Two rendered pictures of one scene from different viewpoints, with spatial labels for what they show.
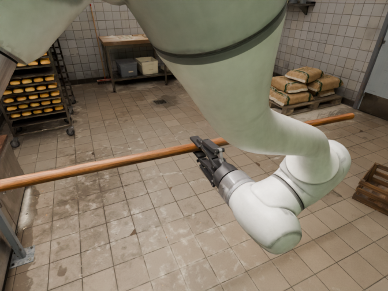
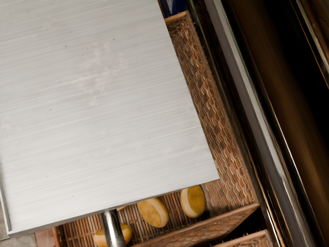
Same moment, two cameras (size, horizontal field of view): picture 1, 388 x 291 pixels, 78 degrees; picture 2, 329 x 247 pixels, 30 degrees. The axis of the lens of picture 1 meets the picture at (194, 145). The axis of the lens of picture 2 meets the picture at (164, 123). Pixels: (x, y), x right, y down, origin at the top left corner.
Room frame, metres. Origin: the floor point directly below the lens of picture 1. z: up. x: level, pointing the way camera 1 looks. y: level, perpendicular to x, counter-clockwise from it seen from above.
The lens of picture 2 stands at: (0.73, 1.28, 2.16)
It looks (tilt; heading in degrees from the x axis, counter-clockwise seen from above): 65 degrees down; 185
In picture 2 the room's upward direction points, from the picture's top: 4 degrees clockwise
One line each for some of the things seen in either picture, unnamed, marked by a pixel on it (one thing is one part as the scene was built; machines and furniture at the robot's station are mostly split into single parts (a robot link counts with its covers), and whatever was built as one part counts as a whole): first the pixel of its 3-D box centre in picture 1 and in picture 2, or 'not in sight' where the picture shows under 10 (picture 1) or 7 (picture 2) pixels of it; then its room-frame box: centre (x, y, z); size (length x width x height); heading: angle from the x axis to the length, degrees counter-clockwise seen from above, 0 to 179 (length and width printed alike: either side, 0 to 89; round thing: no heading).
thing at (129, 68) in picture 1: (126, 67); not in sight; (4.99, 1.36, 0.35); 0.50 x 0.36 x 0.24; 24
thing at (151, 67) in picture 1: (146, 65); not in sight; (5.16, 0.98, 0.35); 0.50 x 0.36 x 0.24; 26
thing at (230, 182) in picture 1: (237, 189); not in sight; (0.47, -0.11, 1.13); 0.09 x 0.06 x 0.09; 115
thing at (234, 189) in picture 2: not in sight; (129, 146); (0.12, 1.14, 0.72); 0.56 x 0.49 x 0.28; 25
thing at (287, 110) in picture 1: (297, 98); not in sight; (3.98, -1.78, 0.07); 1.20 x 0.80 x 0.14; 114
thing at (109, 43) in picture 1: (159, 59); not in sight; (5.28, 0.72, 0.45); 2.20 x 0.80 x 0.90; 114
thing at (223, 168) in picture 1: (222, 172); not in sight; (0.54, -0.08, 1.13); 0.09 x 0.07 x 0.08; 25
